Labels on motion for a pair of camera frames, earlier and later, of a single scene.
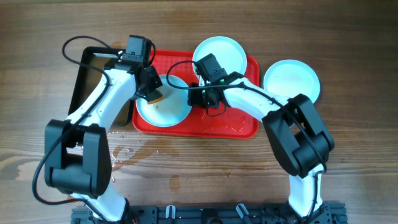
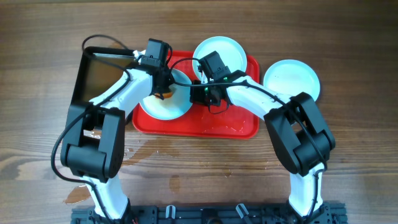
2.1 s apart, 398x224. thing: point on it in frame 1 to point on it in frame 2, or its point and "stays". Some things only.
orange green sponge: x=154 y=96 to x=166 y=95
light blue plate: x=286 y=78 stays
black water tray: x=89 y=73 stays
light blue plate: x=229 y=54 stays
